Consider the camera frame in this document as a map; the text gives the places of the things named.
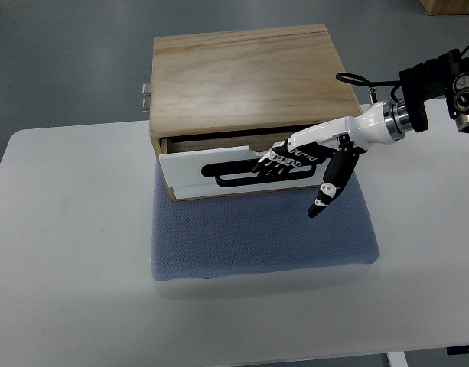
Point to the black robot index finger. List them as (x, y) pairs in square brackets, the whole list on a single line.
[(305, 160)]

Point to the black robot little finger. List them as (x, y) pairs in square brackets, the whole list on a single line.
[(275, 148)]

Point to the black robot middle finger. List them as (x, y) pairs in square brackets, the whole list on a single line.
[(283, 164)]

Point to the blue grey mesh cushion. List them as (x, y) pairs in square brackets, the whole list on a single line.
[(255, 234)]

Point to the black table control panel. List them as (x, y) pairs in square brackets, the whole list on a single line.
[(457, 350)]

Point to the wooden drawer cabinet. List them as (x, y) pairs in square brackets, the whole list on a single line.
[(246, 80)]

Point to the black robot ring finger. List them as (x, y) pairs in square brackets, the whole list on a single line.
[(267, 164)]

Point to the white table leg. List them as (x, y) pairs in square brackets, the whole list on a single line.
[(397, 359)]

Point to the metal table clamp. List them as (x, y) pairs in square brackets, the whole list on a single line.
[(146, 97)]

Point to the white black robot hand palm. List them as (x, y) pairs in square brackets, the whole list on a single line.
[(380, 124)]

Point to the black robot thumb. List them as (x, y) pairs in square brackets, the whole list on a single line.
[(337, 175)]

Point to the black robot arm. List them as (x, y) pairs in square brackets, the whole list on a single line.
[(340, 142)]

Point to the white drawer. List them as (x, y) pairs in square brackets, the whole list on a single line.
[(223, 158), (212, 190)]

